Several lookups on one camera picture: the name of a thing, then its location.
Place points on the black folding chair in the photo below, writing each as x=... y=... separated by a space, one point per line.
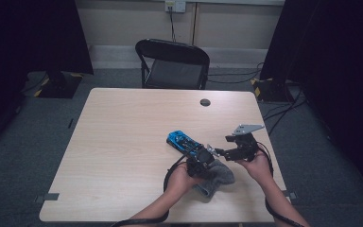
x=173 y=74

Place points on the vertical wall conduit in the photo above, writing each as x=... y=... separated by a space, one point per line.
x=195 y=23

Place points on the person's left hand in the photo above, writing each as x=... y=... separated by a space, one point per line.
x=179 y=181

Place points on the blue and black toy car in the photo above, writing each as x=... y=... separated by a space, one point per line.
x=181 y=140

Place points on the grey cloth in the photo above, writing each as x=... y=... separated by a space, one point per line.
x=219 y=178

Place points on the small dark floor tape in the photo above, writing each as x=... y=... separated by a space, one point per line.
x=70 y=123

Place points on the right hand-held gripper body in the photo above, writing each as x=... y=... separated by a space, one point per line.
x=247 y=148

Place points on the person's right hand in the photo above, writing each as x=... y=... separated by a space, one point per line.
x=260 y=170

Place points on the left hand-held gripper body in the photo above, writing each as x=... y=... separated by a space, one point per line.
x=200 y=160

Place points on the white wall socket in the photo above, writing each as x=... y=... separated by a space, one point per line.
x=175 y=5

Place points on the grey tape strip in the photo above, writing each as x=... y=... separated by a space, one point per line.
x=48 y=197
x=291 y=195

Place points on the black stand base striped tape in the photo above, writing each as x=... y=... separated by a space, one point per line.
x=272 y=91
x=60 y=86

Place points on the black curtain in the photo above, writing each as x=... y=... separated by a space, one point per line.
x=334 y=63
x=28 y=38

